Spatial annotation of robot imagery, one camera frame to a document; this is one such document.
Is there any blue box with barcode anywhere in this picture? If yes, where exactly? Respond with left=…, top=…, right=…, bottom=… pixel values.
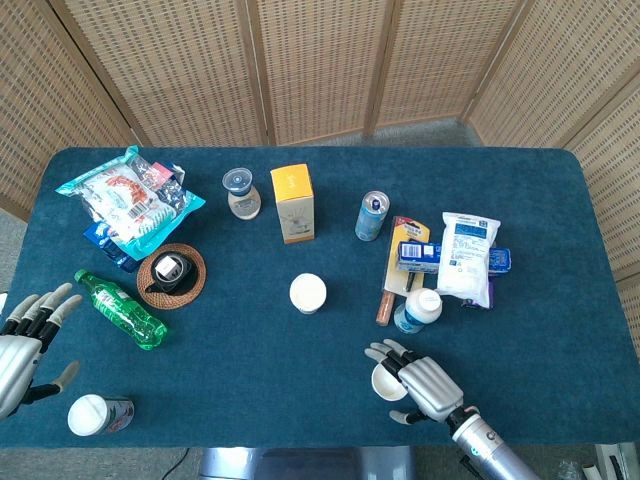
left=397, top=240, right=513, bottom=277

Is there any purple packet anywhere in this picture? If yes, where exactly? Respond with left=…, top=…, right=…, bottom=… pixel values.
left=459, top=277, right=498, bottom=312

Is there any woven bamboo folding screen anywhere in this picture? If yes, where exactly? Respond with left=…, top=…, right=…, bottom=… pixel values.
left=0, top=0, right=640, bottom=361

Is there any white cube charger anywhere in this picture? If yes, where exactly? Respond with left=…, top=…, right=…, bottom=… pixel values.
left=153, top=255, right=178, bottom=282

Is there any glass jar with clear lid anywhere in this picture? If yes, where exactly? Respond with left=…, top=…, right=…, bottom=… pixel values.
left=221, top=167, right=262, bottom=221

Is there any green plastic bottle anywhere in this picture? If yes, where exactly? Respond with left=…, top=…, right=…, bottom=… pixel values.
left=73, top=269, right=169, bottom=352

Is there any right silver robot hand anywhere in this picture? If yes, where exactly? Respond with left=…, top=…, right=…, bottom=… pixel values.
left=364, top=339, right=465, bottom=426

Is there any round woven rattan coaster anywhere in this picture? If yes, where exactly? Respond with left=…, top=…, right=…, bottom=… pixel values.
left=136, top=243, right=208, bottom=311

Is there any teal-edged snack bag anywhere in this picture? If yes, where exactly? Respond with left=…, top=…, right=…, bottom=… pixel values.
left=54, top=144, right=206, bottom=261

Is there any white pill bottle blue label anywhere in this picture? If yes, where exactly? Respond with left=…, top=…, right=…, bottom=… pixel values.
left=393, top=287, right=444, bottom=335

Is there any yellow and white carton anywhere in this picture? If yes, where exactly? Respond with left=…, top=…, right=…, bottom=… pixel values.
left=269, top=163, right=316, bottom=245

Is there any white-lidded printed can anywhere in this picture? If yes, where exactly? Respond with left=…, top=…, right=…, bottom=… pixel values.
left=67, top=393, right=135, bottom=437

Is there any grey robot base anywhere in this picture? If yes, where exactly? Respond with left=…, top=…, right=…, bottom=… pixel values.
left=199, top=446, right=416, bottom=480

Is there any blue drink can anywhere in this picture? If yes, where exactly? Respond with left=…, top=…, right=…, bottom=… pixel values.
left=354, top=190, right=391, bottom=243

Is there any white bag with blue label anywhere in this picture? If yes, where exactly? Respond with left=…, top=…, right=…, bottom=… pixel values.
left=435, top=211, right=502, bottom=310

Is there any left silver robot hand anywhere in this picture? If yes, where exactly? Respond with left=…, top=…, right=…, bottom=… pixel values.
left=0, top=282, right=83, bottom=419

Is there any black strap holder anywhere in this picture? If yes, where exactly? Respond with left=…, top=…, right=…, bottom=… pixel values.
left=144, top=253, right=197, bottom=295

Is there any black floor cable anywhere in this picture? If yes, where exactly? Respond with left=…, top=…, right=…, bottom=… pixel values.
left=162, top=447, right=192, bottom=480

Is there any dark packet with pink label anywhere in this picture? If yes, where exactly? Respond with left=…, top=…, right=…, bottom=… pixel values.
left=149, top=160, right=197, bottom=211

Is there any blue snack packet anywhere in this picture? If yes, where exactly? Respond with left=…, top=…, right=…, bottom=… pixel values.
left=83, top=222, right=141, bottom=274

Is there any yellow carded knife package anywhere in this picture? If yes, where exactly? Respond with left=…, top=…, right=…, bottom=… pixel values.
left=375, top=215, right=432, bottom=327

